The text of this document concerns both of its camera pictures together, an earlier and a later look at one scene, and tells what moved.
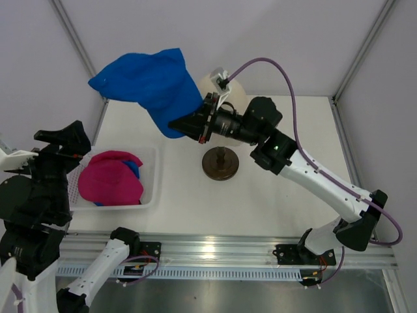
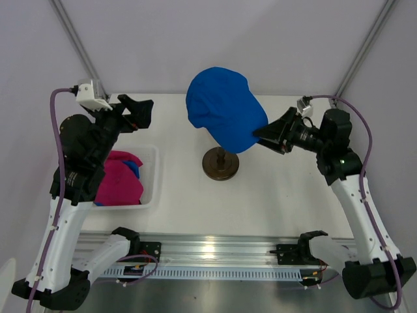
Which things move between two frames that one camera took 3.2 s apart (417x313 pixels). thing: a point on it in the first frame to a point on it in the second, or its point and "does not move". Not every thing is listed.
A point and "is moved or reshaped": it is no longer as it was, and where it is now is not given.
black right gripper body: [225, 122] to [307, 138]
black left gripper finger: [72, 138] to [138, 113]
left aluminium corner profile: [72, 30] does not move
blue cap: [160, 82] is moved or reshaped
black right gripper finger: [191, 126] to [278, 135]
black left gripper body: [52, 167] to [108, 124]
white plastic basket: [148, 176] does not move
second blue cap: [134, 167] does not move
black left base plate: [152, 249] does not move
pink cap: [108, 181] does not move
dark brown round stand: [220, 163] does not move
